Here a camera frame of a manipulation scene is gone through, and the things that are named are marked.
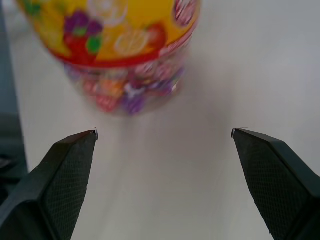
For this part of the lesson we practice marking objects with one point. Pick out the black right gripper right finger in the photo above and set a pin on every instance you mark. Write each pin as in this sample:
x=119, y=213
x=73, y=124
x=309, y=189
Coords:
x=275, y=182

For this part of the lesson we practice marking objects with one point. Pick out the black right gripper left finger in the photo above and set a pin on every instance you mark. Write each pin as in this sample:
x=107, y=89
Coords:
x=60, y=185

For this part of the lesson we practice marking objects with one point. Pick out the clear lollipop jar yellow label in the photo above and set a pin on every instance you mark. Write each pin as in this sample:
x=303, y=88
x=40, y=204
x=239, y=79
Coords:
x=117, y=47

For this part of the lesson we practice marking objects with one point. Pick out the red wrapped lollipop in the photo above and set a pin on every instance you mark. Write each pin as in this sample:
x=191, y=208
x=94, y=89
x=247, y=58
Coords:
x=106, y=102

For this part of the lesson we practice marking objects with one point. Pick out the orange wrapped lollipop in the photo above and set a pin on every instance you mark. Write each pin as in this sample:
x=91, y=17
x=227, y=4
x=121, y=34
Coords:
x=112, y=86

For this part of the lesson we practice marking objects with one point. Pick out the purple wrapped lollipop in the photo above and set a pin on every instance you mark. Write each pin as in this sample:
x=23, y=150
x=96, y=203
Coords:
x=135, y=100

